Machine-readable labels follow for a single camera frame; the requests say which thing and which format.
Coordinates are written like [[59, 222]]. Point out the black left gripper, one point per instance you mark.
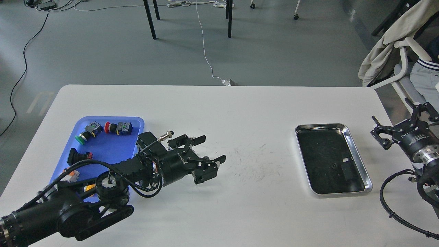
[[181, 160]]

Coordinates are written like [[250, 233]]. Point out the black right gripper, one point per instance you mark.
[[416, 140]]

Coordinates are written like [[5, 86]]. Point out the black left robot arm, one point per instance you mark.
[[91, 195]]

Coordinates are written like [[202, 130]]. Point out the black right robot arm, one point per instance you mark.
[[426, 177]]

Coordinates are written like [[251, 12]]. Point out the seated person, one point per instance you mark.
[[424, 75]]

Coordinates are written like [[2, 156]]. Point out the red emergency stop button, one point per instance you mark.
[[120, 129]]

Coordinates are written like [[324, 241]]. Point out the white chair with jacket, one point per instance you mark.
[[401, 78]]

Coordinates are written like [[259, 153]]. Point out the white power adapter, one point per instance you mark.
[[229, 82]]

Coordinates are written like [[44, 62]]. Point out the shiny metal tray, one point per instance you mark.
[[332, 161]]

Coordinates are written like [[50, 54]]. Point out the blue plastic tray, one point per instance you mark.
[[107, 147]]

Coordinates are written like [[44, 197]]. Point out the green push button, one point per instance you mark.
[[92, 130]]

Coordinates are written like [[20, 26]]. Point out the yellow push button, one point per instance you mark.
[[88, 188]]

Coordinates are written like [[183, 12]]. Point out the beige jacket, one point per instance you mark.
[[405, 26]]

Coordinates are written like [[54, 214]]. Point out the orange grey connector block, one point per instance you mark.
[[72, 177]]

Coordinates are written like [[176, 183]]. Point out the black table leg right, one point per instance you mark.
[[229, 13]]

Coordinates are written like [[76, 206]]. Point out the black table leg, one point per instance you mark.
[[229, 13], [149, 16]]

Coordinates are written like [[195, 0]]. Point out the black table leg left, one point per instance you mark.
[[149, 16]]

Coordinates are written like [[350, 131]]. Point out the black power strip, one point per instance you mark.
[[46, 6]]

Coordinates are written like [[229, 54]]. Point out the black red switch part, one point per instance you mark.
[[74, 156]]

